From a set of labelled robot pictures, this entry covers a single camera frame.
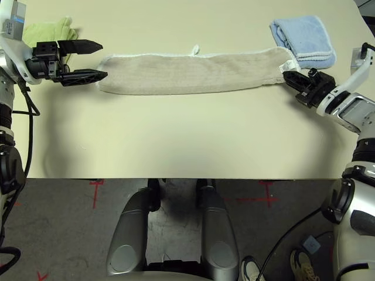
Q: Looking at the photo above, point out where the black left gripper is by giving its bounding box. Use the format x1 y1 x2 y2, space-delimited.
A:
25 39 109 88

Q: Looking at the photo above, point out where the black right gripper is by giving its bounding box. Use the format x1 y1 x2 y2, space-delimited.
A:
282 68 336 108

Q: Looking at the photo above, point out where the beige towel with white trim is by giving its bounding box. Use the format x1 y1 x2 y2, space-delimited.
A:
98 43 297 96

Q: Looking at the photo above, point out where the folded light blue towel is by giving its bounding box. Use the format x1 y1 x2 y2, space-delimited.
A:
269 15 338 70

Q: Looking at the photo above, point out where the folded green towel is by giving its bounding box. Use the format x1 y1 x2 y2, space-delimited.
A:
22 16 80 64

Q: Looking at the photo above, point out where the small blue box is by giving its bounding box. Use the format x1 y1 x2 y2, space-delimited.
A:
301 235 322 254

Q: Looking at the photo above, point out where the yellowish grey sneaker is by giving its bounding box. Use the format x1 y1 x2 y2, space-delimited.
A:
289 248 319 281

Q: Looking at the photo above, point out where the white grey sneaker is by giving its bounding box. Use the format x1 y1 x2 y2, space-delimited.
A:
240 256 264 281

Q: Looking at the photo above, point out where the grey robot waist housing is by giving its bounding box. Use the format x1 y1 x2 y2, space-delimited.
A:
112 270 214 281

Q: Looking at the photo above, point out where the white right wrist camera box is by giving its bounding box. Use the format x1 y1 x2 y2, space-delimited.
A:
316 43 375 116

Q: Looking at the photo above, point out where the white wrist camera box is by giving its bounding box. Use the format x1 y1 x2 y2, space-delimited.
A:
316 43 375 116
0 0 40 86

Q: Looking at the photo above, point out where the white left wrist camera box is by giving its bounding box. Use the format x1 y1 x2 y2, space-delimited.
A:
0 0 40 86

